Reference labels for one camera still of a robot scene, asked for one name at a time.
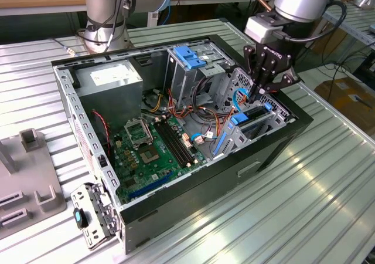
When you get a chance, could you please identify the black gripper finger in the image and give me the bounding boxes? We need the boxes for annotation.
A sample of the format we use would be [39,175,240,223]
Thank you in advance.
[243,44,268,103]
[254,58,301,103]

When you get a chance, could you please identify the blue data wire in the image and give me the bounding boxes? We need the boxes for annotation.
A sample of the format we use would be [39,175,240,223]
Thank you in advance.
[189,87,253,142]

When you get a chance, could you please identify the hard disk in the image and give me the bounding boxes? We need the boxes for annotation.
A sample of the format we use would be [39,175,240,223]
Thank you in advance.
[213,101,273,157]

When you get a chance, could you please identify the orange red power wire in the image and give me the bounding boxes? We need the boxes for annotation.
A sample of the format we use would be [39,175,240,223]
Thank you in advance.
[215,89,250,137]

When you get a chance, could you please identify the grey disk bay cage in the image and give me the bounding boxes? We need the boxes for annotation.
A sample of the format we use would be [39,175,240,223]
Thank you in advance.
[210,67,295,161]

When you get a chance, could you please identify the brown cardboard box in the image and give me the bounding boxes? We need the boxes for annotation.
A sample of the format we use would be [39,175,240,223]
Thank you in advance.
[314,76,375,133]

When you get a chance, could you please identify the blue drive bay latch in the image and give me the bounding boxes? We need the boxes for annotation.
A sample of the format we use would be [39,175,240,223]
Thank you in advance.
[173,46,206,70]

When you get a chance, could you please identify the grey optical drive cage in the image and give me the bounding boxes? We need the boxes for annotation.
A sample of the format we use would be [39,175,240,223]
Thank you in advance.
[163,42,235,108]

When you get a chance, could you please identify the RAM slot white clips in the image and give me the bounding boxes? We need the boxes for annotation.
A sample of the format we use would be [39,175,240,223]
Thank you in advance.
[157,116,192,167]
[163,114,199,164]

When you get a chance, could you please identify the RAM slot black clips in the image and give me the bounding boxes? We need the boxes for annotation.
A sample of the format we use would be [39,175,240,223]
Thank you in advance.
[160,120,195,164]
[154,122,190,168]

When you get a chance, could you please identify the thin metal locking lever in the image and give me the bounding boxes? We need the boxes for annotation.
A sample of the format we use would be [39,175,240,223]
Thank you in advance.
[141,113,155,145]

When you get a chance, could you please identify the metal socket cover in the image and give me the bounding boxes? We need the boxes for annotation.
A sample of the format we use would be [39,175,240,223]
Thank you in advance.
[124,117,154,148]

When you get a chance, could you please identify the black PC case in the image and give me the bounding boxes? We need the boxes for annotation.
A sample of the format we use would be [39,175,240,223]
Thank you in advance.
[51,34,314,256]

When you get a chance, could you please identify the CPU socket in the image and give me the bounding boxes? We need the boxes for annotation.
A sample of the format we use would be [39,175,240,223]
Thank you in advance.
[138,145,161,164]

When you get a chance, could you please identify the grey power supply unit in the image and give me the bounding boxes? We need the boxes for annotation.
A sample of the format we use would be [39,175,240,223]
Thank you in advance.
[73,59,144,133]

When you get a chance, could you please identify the green motherboard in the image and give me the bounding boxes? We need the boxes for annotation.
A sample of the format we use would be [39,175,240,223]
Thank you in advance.
[110,116,212,205]

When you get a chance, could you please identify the blue expansion slot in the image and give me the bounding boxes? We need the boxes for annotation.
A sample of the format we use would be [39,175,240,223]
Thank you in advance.
[128,171,174,201]

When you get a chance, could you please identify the black latch blue button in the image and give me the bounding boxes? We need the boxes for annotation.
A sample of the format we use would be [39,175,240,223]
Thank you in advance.
[72,207,90,230]

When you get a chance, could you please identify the grey parts rack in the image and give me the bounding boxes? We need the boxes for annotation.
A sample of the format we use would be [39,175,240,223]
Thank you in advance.
[0,127,67,240]

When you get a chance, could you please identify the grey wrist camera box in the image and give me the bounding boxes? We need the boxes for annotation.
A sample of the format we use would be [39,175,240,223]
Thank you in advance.
[244,13,284,44]

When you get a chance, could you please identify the brown cable sleeve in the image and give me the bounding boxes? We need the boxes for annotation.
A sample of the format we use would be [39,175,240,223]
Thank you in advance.
[252,0,274,13]

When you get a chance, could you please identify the black camera cable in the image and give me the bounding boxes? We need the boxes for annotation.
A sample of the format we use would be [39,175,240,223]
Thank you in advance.
[275,0,349,43]

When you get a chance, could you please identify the multicolour wire bundle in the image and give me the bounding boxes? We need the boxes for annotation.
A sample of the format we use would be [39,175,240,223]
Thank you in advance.
[140,77,235,138]

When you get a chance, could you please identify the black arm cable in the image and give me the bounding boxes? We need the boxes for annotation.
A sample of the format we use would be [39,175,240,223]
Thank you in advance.
[51,0,132,56]

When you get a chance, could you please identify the red black twisted wire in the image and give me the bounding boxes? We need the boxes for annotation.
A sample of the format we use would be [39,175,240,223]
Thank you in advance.
[91,109,113,158]

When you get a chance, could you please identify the grey hinged slot bracket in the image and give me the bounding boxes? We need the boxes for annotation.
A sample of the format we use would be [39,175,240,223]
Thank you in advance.
[70,181,122,251]

